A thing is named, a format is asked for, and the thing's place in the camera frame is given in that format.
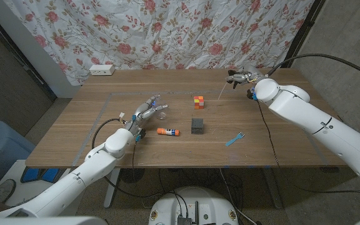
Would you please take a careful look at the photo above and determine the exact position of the dark grey cube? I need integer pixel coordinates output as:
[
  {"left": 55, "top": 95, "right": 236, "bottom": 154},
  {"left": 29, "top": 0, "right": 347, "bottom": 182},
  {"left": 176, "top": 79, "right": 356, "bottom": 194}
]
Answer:
[{"left": 191, "top": 117, "right": 204, "bottom": 135}]

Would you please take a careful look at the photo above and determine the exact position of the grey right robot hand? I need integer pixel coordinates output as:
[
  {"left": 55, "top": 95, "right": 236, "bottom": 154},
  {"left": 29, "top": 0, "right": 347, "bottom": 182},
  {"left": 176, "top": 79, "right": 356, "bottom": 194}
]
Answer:
[{"left": 225, "top": 64, "right": 268, "bottom": 86}]

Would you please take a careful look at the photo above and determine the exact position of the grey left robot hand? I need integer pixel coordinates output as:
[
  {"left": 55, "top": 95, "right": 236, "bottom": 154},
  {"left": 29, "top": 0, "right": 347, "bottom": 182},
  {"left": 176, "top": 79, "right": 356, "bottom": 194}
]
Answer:
[{"left": 124, "top": 95, "right": 169, "bottom": 134}]

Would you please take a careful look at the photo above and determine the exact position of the white power strip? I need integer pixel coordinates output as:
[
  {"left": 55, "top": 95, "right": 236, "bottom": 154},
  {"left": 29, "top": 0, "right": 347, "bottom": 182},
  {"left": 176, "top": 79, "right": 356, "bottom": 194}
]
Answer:
[{"left": 89, "top": 64, "right": 116, "bottom": 76}]

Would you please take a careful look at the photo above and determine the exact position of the black trigger sprayer head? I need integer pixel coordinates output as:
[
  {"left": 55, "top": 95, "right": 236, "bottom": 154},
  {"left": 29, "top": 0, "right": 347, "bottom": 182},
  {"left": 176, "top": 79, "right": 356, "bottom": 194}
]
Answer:
[{"left": 217, "top": 69, "right": 247, "bottom": 101}]

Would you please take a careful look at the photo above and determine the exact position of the orange yellow red cube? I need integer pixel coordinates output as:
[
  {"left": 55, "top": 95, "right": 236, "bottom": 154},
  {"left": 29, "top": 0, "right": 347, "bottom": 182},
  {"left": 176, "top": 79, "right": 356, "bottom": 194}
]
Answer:
[{"left": 193, "top": 96, "right": 205, "bottom": 110}]

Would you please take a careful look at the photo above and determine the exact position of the round black floor fan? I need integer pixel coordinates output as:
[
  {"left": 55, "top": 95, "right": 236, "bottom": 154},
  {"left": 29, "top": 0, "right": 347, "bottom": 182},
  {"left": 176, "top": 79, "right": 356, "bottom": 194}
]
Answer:
[{"left": 119, "top": 168, "right": 146, "bottom": 184}]

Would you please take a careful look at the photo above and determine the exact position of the clear plastic spray bottle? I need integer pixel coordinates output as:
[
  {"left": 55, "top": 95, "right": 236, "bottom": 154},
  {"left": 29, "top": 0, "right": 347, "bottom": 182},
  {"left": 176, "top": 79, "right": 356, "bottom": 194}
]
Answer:
[{"left": 152, "top": 94, "right": 168, "bottom": 121}]

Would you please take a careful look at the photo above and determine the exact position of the orange glue stick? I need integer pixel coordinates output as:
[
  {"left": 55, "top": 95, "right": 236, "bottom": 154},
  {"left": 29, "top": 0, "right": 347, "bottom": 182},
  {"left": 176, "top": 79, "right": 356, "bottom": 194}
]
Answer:
[{"left": 156, "top": 127, "right": 180, "bottom": 137}]

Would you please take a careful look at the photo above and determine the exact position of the floral print backdrop cloth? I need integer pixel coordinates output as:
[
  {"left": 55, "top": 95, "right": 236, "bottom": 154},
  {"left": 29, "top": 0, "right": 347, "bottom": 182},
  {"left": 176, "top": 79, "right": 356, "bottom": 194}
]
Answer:
[{"left": 3, "top": 0, "right": 315, "bottom": 86}]

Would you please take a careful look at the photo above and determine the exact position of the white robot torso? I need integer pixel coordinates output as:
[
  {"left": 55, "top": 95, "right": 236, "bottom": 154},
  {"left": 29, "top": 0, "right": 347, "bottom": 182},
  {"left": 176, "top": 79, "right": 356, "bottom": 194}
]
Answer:
[{"left": 148, "top": 186, "right": 239, "bottom": 225}]

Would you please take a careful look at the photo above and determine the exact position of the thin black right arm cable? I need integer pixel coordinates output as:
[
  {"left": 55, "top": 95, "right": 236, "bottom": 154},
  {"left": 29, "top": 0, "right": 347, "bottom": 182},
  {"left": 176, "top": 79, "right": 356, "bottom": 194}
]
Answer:
[{"left": 256, "top": 100, "right": 360, "bottom": 197}]

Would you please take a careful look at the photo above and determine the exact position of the white table leg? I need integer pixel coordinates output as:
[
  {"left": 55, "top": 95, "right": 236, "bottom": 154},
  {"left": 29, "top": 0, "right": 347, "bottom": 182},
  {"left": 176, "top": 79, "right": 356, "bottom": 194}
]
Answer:
[
  {"left": 103, "top": 167, "right": 121, "bottom": 209},
  {"left": 262, "top": 167, "right": 284, "bottom": 209}
]

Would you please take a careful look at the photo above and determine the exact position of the blue plastic fork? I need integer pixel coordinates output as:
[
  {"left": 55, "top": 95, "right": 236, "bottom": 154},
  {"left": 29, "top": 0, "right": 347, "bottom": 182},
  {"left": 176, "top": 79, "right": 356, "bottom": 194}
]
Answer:
[{"left": 225, "top": 132, "right": 246, "bottom": 147}]

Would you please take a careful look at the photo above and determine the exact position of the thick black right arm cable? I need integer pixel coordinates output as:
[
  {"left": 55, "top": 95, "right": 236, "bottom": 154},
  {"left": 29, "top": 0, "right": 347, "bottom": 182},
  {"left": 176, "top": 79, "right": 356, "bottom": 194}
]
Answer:
[{"left": 266, "top": 53, "right": 360, "bottom": 84}]

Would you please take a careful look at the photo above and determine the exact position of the black backdrop stand pole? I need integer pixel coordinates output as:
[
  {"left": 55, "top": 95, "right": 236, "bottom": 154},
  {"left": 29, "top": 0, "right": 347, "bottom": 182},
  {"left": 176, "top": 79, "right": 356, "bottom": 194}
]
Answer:
[{"left": 280, "top": 0, "right": 327, "bottom": 69}]

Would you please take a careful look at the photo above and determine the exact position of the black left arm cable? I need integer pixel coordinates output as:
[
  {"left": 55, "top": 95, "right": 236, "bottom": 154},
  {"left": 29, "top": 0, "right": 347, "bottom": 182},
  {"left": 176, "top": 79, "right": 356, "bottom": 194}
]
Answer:
[{"left": 91, "top": 117, "right": 168, "bottom": 199}]

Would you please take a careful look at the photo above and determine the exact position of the grey shoe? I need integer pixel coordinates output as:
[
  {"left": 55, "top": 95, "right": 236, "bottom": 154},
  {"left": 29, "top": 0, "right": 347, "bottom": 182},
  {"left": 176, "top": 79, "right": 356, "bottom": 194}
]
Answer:
[{"left": 0, "top": 178, "right": 17, "bottom": 203}]

